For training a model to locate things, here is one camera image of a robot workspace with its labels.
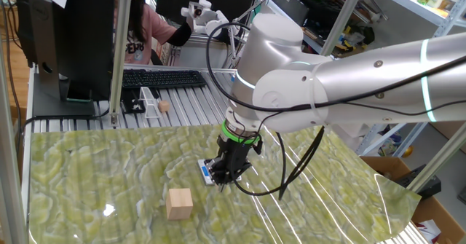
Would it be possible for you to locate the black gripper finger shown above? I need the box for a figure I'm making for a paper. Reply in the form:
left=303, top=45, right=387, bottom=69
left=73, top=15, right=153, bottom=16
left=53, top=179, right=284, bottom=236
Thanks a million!
left=203, top=156, right=226, bottom=194
left=222, top=158, right=253, bottom=186

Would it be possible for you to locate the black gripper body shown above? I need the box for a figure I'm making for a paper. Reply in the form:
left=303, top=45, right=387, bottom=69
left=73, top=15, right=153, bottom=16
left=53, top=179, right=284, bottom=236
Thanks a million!
left=216, top=133, right=264, bottom=163

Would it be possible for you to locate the light wooden cube block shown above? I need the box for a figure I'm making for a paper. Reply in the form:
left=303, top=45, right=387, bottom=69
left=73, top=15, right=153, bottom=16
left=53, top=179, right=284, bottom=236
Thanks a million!
left=165, top=187, right=194, bottom=221

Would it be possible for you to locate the silver digital pocket scale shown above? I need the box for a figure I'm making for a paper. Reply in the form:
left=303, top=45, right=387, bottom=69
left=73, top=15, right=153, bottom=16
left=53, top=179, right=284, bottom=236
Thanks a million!
left=197, top=158, right=242, bottom=186

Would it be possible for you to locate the black keyboard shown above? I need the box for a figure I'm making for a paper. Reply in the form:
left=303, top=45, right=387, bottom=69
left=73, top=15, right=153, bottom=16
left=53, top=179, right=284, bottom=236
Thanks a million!
left=122, top=68, right=208, bottom=90

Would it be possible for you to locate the green marble pattern mat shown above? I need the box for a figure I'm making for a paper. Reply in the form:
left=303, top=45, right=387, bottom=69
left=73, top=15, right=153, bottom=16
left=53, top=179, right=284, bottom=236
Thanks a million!
left=28, top=122, right=422, bottom=244

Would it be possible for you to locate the white haptic control device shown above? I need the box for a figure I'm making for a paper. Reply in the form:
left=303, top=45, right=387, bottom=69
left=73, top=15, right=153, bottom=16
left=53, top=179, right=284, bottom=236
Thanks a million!
left=181, top=0, right=269, bottom=70

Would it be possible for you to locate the person in pink shirt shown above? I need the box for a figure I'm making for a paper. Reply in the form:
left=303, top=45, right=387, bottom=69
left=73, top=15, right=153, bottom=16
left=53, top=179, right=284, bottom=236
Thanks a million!
left=115, top=0, right=194, bottom=66

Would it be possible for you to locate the brown cardboard box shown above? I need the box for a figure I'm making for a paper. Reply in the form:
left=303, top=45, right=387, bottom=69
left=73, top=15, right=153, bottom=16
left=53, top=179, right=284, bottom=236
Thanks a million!
left=360, top=155, right=466, bottom=244

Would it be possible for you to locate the yellow toy vehicle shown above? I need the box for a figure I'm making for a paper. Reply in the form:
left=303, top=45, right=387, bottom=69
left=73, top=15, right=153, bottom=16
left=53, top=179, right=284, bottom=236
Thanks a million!
left=333, top=39, right=357, bottom=54

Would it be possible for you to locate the black laptop case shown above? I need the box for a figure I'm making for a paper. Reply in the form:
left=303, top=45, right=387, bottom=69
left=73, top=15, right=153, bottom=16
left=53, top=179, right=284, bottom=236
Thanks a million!
left=268, top=0, right=311, bottom=22

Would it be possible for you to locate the black electronic device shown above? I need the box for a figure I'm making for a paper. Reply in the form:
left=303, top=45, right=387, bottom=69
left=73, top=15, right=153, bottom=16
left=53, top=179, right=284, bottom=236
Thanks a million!
left=395, top=163, right=442, bottom=201

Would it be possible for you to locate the black computer monitor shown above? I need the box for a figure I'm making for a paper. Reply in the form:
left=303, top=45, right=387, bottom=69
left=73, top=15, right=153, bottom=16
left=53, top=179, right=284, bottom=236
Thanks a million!
left=13, top=0, right=118, bottom=118

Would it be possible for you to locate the red white paper pack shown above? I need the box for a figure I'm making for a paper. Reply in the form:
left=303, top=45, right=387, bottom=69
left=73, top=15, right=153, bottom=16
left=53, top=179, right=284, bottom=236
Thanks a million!
left=414, top=219, right=443, bottom=242

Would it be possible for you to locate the black hanging cable loop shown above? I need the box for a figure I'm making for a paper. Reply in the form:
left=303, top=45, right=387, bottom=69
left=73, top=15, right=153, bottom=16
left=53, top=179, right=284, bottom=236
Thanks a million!
left=227, top=125, right=326, bottom=201

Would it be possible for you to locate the white wire triangle frame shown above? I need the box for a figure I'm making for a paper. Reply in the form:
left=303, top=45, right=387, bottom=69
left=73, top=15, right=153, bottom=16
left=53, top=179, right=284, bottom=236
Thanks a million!
left=139, top=86, right=162, bottom=119

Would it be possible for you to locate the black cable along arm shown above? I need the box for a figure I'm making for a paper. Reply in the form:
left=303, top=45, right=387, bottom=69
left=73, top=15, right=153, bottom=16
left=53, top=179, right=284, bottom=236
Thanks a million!
left=205, top=20, right=466, bottom=123

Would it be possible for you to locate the black bracket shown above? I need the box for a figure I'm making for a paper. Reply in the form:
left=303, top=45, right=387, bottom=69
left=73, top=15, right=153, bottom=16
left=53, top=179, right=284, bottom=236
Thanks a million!
left=121, top=88, right=147, bottom=114

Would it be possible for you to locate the aluminium frame post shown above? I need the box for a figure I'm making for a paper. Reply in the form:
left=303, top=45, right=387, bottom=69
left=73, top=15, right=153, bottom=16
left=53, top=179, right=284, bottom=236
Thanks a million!
left=0, top=39, right=29, bottom=244
left=108, top=0, right=134, bottom=127
left=406, top=125, right=466, bottom=194
left=319, top=0, right=368, bottom=58

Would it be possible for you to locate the black power cable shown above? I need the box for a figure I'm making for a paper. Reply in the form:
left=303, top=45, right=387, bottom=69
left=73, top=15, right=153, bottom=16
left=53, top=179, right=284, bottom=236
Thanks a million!
left=20, top=107, right=111, bottom=154

